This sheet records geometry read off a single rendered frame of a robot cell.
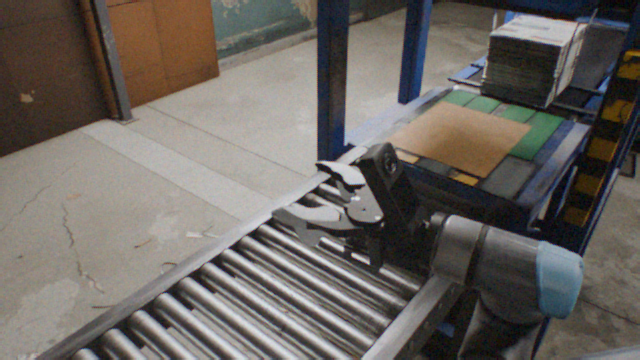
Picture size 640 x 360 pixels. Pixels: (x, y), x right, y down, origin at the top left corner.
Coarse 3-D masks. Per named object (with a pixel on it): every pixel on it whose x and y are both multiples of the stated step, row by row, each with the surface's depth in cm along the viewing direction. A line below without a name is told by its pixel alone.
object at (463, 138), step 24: (432, 120) 178; (456, 120) 178; (480, 120) 178; (504, 120) 178; (408, 144) 162; (432, 144) 162; (456, 144) 162; (480, 144) 162; (504, 144) 162; (480, 168) 149
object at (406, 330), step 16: (496, 208) 131; (512, 208) 133; (496, 224) 125; (432, 288) 105; (448, 288) 106; (464, 288) 120; (416, 304) 102; (432, 304) 102; (448, 304) 112; (400, 320) 98; (416, 320) 98; (432, 320) 104; (384, 336) 94; (400, 336) 94; (416, 336) 98; (368, 352) 91; (384, 352) 91; (400, 352) 92; (416, 352) 103
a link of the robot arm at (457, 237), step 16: (448, 224) 53; (464, 224) 53; (480, 224) 53; (448, 240) 52; (464, 240) 51; (432, 256) 53; (448, 256) 52; (464, 256) 51; (448, 272) 53; (464, 272) 51
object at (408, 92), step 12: (408, 0) 191; (420, 0) 188; (408, 12) 194; (420, 12) 190; (408, 24) 196; (420, 24) 192; (408, 36) 199; (420, 36) 195; (408, 48) 201; (420, 48) 199; (408, 60) 204; (420, 60) 203; (408, 72) 206; (420, 72) 208; (408, 84) 209; (420, 84) 212; (408, 96) 212
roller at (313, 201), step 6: (306, 198) 136; (312, 198) 135; (318, 198) 135; (306, 204) 136; (312, 204) 134; (318, 204) 133; (324, 204) 133; (330, 204) 133; (336, 210) 131; (342, 210) 130
